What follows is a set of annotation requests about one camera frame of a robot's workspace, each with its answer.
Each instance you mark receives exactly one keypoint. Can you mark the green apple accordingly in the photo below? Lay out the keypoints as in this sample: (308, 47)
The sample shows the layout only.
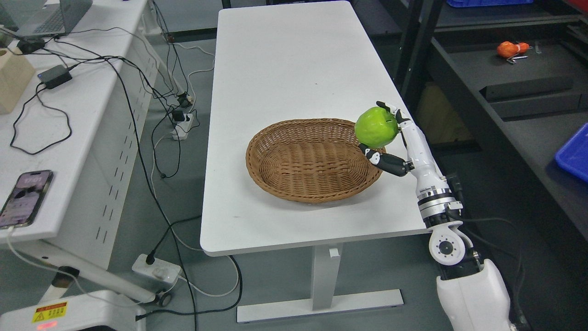
(376, 127)

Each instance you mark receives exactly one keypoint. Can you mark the grey laptop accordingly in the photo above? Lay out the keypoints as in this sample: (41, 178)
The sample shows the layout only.
(56, 19)

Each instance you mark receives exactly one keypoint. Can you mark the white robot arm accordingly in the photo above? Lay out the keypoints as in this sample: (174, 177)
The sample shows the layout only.
(470, 289)

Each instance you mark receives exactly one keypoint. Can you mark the beige wooden box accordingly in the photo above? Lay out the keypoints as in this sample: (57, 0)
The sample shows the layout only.
(15, 74)

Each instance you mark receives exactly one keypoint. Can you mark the orange toy object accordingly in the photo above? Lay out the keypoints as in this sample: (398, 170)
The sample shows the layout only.
(508, 49)

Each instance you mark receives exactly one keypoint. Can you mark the black power adapter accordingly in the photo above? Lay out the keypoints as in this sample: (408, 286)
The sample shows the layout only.
(57, 75)

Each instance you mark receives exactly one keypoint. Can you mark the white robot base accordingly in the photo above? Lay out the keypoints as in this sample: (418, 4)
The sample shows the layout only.
(97, 311)

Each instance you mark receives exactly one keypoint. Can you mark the white table leg frame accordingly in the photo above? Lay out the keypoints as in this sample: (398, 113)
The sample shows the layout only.
(324, 275)

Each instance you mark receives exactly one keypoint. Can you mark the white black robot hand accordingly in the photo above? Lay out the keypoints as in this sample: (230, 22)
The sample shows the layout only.
(419, 162)

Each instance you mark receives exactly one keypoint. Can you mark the brown wicker basket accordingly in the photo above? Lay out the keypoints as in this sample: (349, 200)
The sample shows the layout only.
(310, 161)

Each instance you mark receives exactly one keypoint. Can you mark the white far power strip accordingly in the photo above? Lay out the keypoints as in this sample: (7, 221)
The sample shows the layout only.
(181, 129)

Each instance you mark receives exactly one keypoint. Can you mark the smartphone with purple screen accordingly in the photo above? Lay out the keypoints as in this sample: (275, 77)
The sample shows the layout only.
(25, 199)

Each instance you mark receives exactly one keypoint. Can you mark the white side desk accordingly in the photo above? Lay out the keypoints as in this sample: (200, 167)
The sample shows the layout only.
(86, 131)

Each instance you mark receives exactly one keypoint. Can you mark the white floor power strip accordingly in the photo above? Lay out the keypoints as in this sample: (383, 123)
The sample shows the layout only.
(159, 270)

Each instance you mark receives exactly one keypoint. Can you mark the blue plastic tray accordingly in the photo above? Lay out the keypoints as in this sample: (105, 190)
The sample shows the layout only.
(573, 155)

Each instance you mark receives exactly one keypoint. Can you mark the black metal shelf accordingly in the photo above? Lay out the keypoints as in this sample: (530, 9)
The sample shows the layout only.
(520, 110)

